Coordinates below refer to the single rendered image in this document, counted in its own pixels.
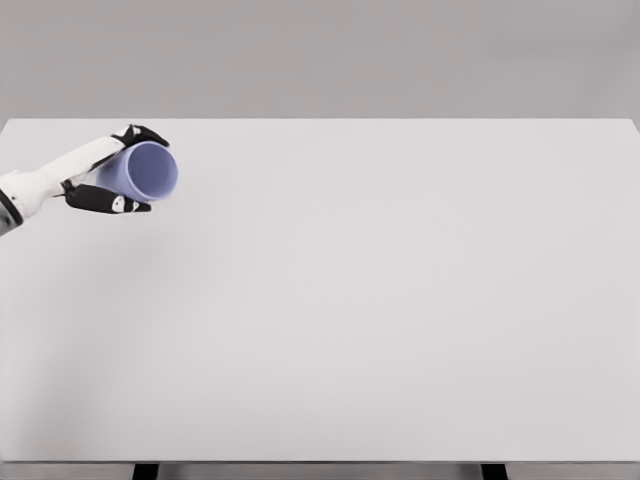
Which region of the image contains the lavender plastic cup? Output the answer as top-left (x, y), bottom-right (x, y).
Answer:
top-left (92, 140), bottom-right (180, 203)

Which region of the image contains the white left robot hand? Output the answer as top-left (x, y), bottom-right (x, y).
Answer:
top-left (41, 123), bottom-right (171, 215)

